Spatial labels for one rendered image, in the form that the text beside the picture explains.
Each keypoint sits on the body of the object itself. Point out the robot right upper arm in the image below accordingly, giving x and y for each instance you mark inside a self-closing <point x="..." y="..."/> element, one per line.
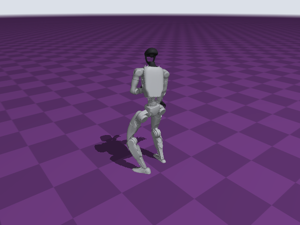
<point x="166" y="75"/>

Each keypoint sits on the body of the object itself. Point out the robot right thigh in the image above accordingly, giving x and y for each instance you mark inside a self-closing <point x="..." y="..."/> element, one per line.
<point x="155" y="120"/>

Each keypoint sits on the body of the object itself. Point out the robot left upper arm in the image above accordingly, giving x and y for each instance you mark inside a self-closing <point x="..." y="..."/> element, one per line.
<point x="135" y="80"/>

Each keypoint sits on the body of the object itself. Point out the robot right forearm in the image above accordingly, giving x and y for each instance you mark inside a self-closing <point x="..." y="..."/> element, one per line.
<point x="159" y="99"/>

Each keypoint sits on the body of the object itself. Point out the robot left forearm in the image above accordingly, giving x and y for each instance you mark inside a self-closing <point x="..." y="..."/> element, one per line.
<point x="140" y="90"/>

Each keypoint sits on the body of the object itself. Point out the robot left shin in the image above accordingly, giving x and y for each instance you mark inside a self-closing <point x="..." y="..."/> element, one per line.
<point x="136" y="152"/>

